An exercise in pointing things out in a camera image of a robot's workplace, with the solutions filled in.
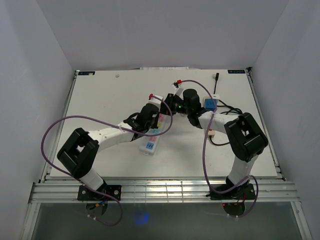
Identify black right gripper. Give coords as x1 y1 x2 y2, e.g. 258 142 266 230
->
159 93 191 116

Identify blue cube socket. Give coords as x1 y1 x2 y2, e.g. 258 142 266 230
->
203 98 217 112

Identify white usb charger plug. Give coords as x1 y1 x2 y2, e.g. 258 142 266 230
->
211 94 220 100

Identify white multicolour power strip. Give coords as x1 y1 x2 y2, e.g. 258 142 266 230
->
139 114 170 155

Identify beige red power strip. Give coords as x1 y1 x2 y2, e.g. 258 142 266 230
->
204 94 217 138

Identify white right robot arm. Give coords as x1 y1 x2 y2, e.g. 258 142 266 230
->
160 89 268 199

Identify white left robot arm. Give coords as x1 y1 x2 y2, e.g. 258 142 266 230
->
57 103 160 200

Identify papers at back edge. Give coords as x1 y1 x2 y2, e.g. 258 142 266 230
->
139 66 199 71

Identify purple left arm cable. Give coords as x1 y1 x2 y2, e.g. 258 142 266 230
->
41 94 174 227

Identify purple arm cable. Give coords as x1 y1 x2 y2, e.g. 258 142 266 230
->
41 94 174 227
181 79 259 218

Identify black power cord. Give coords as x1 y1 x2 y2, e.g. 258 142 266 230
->
209 72 245 146

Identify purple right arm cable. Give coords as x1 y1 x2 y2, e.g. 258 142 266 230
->
181 79 259 218

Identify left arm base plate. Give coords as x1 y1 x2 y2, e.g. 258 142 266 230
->
76 184 122 201

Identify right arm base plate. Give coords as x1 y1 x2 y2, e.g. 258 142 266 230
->
205 183 256 200

